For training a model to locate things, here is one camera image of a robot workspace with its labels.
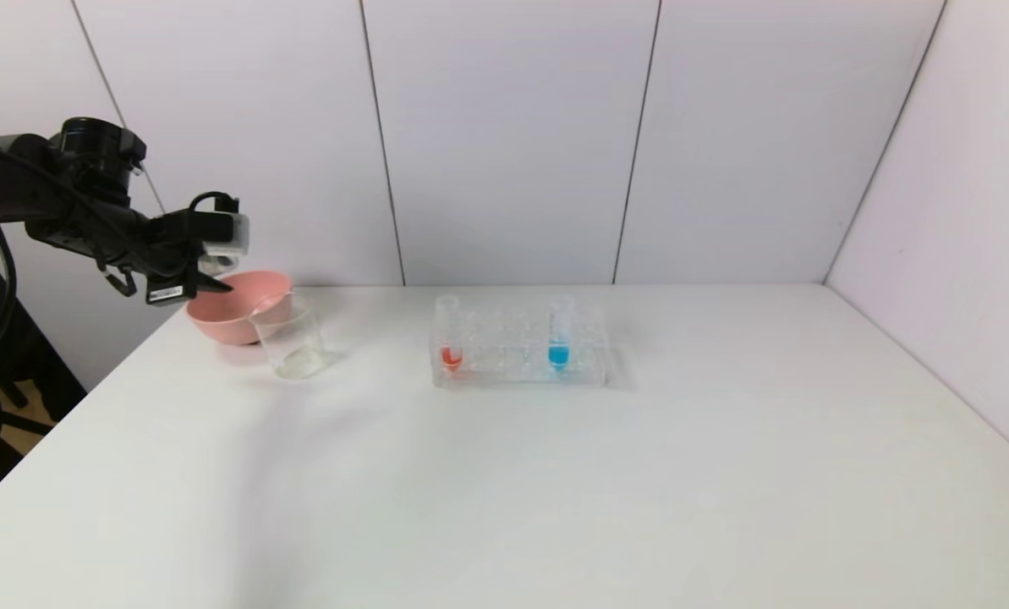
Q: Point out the pink plastic bowl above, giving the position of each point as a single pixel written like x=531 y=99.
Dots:
x=233 y=317

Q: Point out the clear glass beaker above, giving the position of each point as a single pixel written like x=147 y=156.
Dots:
x=297 y=351

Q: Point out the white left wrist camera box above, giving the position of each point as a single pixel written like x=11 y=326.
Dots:
x=232 y=233

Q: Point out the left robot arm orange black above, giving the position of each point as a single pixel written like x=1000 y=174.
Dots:
x=56 y=203

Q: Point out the test tube with red pigment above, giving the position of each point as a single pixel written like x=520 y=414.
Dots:
x=452 y=357

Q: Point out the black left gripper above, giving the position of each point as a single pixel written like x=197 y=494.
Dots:
x=168 y=291

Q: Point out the test tube with blue pigment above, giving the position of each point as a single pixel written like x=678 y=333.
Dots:
x=558 y=356

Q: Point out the clear acrylic test tube rack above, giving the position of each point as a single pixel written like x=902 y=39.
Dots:
x=508 y=376

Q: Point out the dark background furniture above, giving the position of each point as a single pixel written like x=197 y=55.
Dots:
x=22 y=372

